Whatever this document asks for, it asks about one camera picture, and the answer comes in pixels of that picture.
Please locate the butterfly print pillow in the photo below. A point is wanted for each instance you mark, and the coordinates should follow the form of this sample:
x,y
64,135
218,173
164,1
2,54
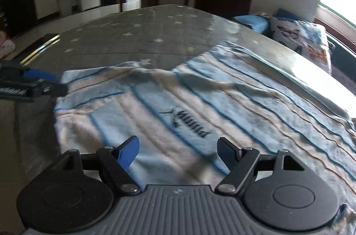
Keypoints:
x,y
300,37

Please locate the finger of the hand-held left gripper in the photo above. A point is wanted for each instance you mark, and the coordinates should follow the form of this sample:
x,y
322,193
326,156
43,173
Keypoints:
x,y
39,75
51,89

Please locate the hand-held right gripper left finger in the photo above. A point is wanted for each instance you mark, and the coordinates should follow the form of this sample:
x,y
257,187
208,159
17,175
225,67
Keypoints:
x,y
129,153

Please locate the blue striped shirt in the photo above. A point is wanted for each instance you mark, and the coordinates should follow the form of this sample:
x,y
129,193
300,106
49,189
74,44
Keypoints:
x,y
211,112

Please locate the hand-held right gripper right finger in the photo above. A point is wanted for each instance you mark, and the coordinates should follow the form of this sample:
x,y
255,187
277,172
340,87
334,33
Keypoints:
x,y
226,152

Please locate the grey star-patterned mattress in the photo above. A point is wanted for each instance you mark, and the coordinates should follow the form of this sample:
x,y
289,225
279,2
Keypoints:
x,y
116,37

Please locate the pink bag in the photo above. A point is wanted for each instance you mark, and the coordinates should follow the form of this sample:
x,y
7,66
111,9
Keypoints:
x,y
6,46

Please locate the blue pillow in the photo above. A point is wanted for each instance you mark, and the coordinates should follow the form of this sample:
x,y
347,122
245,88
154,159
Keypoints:
x,y
253,22

